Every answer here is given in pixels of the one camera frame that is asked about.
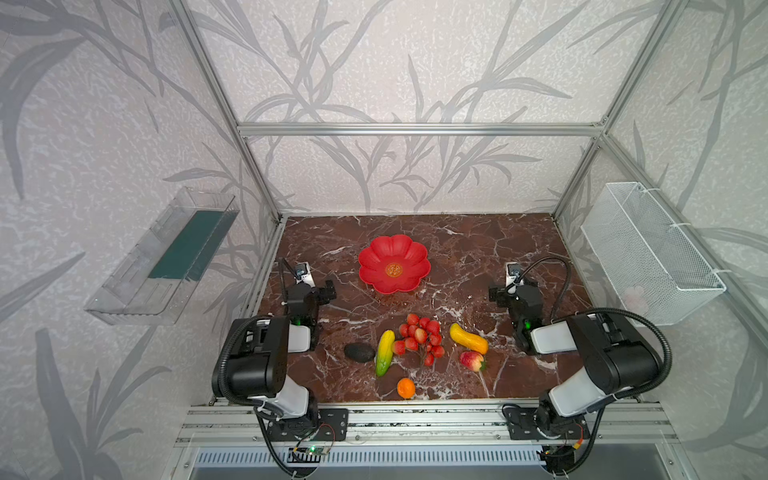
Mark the yellow orange banana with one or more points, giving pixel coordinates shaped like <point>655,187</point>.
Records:
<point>468,340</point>

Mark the clear plastic wall bin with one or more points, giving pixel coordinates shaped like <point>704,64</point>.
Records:
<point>155,281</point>

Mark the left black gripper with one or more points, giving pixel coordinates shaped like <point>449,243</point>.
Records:
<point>303,291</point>

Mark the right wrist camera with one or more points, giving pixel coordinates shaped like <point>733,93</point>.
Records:
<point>513,274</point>

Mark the small orange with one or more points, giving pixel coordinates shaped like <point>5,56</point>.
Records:
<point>406,388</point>

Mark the dark avocado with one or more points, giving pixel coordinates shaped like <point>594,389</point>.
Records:
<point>359,352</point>

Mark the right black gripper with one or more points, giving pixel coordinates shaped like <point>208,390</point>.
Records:
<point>516,291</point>

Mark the white wire mesh basket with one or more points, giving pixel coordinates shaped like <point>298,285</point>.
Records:
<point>652,265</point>

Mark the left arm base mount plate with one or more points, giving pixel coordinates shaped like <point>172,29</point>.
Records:
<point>331,424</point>

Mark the aluminium front rail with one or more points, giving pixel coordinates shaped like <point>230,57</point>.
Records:
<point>432,422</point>

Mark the red flower-shaped fruit bowl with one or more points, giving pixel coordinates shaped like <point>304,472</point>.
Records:
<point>392,264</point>

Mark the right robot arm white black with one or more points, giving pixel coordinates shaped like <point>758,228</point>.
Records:
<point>622,353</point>

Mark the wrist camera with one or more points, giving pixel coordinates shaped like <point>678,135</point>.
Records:
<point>513,274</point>
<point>303,274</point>

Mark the red peach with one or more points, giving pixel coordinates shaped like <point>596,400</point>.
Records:
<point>472,360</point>

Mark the red grape bunch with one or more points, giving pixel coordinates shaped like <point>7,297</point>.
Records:
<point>420,335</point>

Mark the yellow green mango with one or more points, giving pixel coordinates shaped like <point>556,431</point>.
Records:
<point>384,353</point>

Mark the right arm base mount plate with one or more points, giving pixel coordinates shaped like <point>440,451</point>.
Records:
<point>543,423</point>

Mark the green circuit board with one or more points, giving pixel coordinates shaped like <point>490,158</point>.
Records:
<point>309,454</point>

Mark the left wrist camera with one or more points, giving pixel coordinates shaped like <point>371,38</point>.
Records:
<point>303,274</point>

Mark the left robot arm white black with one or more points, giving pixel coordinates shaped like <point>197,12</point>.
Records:
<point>252,367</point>

